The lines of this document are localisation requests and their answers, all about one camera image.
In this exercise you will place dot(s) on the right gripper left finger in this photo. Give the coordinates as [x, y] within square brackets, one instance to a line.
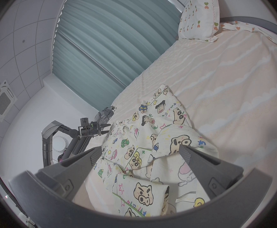
[67, 174]

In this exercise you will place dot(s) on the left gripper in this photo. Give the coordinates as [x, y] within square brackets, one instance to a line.
[96, 129]

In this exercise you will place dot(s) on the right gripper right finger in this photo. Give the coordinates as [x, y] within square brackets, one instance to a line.
[212, 174]

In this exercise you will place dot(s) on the white printed pyjama top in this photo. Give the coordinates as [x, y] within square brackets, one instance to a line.
[138, 155]

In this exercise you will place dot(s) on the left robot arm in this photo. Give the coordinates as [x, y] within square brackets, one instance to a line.
[49, 129]

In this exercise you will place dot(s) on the pile of clothes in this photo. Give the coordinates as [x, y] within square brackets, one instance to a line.
[105, 115]

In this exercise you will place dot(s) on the bed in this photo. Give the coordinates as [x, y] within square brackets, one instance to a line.
[235, 79]

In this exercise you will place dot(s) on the purple plastic bag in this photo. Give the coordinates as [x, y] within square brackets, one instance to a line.
[60, 158]

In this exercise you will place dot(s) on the white trash bin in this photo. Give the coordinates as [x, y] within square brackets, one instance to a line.
[59, 143]

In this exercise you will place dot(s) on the blue-green curtain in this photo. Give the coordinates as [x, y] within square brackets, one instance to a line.
[110, 37]

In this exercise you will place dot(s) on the ceiling air conditioner vent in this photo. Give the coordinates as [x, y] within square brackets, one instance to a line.
[1, 101]

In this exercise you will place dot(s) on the white printed pillow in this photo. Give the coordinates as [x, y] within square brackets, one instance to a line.
[200, 15]

